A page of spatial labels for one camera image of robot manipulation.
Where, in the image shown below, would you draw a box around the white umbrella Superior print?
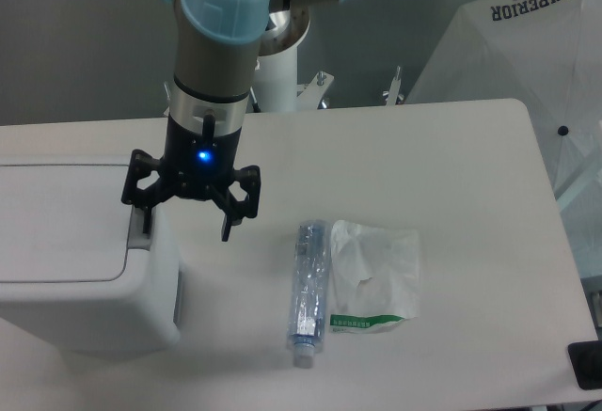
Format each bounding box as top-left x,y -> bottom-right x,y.
407,0 -> 601,189

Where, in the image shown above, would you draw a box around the white trash can grey button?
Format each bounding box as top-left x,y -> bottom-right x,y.
1,155 -> 182,354

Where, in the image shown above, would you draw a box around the black device at table edge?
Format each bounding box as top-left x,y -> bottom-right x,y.
567,340 -> 601,390

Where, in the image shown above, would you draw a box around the clear plastic bag green strip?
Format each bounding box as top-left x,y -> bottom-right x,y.
329,220 -> 422,334

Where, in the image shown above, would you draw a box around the crushed clear plastic bottle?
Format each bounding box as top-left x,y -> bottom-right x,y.
287,220 -> 331,369

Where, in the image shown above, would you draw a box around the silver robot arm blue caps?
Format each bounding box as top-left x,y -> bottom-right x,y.
121,0 -> 346,239

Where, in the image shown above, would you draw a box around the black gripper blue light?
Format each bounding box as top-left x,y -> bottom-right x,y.
121,118 -> 261,242

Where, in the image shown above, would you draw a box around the silver table clamp bolt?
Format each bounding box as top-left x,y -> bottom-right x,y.
383,65 -> 404,106

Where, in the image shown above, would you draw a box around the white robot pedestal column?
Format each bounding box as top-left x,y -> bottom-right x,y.
250,7 -> 310,113

